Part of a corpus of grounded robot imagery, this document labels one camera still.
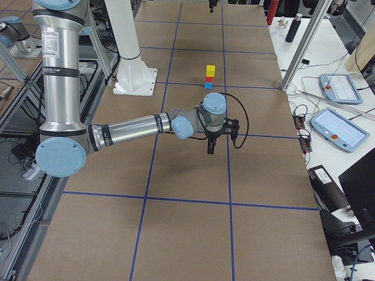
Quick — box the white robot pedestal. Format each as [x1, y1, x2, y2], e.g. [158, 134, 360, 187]
[105, 1, 158, 96]

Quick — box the blue cube block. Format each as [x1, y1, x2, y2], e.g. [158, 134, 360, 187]
[204, 82, 213, 89]

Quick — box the aluminium frame post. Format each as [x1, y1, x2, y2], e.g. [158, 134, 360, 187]
[280, 0, 332, 92]

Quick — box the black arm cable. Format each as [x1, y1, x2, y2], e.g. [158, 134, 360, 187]
[187, 92, 250, 149]

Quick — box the near teach pendant tablet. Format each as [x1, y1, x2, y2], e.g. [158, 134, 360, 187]
[310, 108, 370, 153]

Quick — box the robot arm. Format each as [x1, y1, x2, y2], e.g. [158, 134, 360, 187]
[32, 1, 227, 178]
[208, 0, 218, 13]

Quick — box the black monitor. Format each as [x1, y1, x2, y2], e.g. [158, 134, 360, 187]
[339, 149, 375, 227]

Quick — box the yellow cube block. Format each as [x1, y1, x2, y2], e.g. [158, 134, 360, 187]
[206, 64, 216, 78]

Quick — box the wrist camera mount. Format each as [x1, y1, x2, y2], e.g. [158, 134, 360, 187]
[223, 118, 240, 143]

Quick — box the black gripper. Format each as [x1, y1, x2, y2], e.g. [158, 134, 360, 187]
[204, 129, 223, 155]

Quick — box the black water bottle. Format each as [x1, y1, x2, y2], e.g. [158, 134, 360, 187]
[285, 13, 302, 43]

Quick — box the far teach pendant tablet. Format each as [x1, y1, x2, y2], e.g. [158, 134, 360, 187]
[319, 74, 363, 105]

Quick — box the small black square pad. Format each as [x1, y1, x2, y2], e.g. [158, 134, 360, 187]
[301, 59, 310, 65]

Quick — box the teach pendant tablet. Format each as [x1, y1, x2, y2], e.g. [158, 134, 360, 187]
[310, 108, 370, 153]
[319, 74, 363, 105]

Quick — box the red bottle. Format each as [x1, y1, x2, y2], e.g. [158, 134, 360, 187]
[267, 0, 279, 26]

